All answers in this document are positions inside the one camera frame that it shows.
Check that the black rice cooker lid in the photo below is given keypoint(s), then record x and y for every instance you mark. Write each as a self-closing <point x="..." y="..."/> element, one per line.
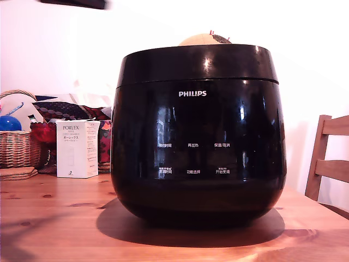
<point x="191" y="64"/>

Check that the black Philips rice cooker body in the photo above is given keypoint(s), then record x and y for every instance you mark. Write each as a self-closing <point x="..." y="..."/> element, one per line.
<point x="196" y="202"/>

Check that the red floral fabric pouch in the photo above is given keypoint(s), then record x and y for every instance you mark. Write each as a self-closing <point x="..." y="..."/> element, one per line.
<point x="105" y="142"/>

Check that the white paper bag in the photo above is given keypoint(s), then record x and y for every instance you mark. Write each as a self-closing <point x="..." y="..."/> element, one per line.
<point x="90" y="94"/>

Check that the tan globe with red pins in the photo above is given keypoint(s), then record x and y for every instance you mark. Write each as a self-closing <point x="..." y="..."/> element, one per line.
<point x="199" y="40"/>

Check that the white Porlex cardboard box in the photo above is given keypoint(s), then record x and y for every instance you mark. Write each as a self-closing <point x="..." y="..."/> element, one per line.
<point x="72" y="152"/>

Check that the dark dotted patterned fabric bag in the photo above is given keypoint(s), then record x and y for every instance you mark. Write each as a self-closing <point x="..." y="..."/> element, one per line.
<point x="63" y="109"/>

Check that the red scalloped bowl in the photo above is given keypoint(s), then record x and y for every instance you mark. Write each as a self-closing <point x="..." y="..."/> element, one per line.
<point x="42" y="132"/>

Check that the wooden chair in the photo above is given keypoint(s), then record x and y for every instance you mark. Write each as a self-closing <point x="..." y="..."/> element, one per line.
<point x="325" y="166"/>

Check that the white cloth with blue stroke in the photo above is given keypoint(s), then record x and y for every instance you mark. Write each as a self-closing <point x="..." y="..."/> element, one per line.
<point x="16" y="105"/>

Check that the woven wicker basket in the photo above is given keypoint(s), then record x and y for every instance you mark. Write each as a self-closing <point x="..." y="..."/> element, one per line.
<point x="15" y="148"/>

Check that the stack of cork coasters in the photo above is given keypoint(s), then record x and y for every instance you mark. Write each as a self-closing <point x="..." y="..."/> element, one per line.
<point x="16" y="173"/>

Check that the blue ball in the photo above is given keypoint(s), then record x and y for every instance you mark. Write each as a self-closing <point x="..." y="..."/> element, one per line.
<point x="10" y="123"/>

